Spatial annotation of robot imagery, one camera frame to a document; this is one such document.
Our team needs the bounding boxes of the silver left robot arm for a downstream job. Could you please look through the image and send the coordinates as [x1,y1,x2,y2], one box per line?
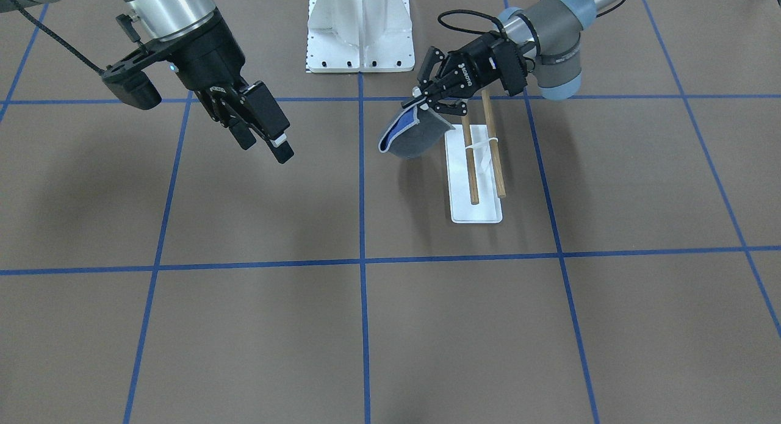
[401,0,625,116]

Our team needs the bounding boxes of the wooden rack rod outer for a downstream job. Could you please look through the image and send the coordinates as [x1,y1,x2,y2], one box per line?
[461,115,480,206]

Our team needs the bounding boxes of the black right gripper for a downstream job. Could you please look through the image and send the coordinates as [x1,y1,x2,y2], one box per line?
[168,12,295,163]

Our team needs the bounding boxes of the wooden rack rod inner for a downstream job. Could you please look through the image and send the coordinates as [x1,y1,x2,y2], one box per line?
[481,88,506,199]

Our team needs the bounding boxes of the grey and blue towel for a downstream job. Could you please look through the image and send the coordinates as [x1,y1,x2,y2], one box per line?
[378,104,454,159]

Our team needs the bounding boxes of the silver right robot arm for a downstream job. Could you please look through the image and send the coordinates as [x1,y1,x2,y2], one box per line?
[2,0,295,163]

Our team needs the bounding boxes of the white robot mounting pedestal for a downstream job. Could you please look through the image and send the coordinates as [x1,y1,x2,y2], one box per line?
[305,0,416,73]

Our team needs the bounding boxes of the wooden rack rod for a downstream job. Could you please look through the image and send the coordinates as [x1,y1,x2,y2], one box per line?
[481,88,506,199]
[461,115,480,206]

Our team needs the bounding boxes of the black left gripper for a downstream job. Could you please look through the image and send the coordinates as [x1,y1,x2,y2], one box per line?
[403,33,528,117]

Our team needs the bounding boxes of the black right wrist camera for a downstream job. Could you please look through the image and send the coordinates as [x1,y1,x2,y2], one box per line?
[101,51,162,110]

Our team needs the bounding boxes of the white towel rack base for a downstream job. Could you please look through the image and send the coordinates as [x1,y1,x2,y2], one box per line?
[445,124,504,224]

